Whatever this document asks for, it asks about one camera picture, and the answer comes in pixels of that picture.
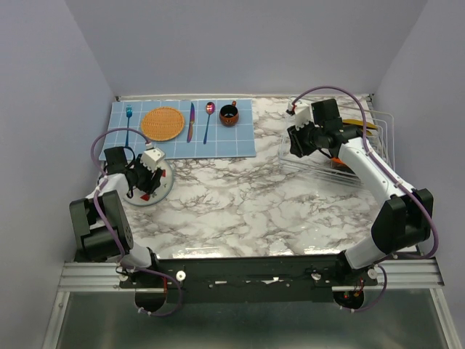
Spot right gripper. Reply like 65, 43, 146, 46
286, 118, 323, 159

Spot watermelon pattern plate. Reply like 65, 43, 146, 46
124, 160, 174, 206

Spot yellow plate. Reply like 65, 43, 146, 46
343, 119, 378, 136

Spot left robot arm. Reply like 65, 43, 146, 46
69, 146, 165, 287

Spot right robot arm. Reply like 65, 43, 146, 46
287, 99, 433, 285

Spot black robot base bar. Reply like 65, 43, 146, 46
120, 254, 377, 303

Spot orange plate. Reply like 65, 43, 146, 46
331, 158, 345, 166

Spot woven orange trivet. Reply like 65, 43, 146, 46
140, 107, 185, 142

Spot blue fork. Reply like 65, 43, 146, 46
125, 105, 132, 147

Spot iridescent knife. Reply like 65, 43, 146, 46
187, 103, 195, 143

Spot brown ceramic mug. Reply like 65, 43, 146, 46
219, 100, 239, 127

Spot blue grid placemat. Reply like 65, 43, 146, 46
108, 99, 256, 159

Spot iridescent spoon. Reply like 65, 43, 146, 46
203, 101, 216, 144

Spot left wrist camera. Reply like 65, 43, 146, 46
140, 148, 166, 172

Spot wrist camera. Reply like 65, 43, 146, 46
140, 148, 166, 172
286, 101, 313, 131

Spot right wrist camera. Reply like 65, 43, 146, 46
286, 101, 313, 131

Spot white wire dish rack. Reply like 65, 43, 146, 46
278, 95, 395, 187

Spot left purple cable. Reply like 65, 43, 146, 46
89, 128, 182, 318

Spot aluminium frame rail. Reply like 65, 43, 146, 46
57, 259, 445, 292

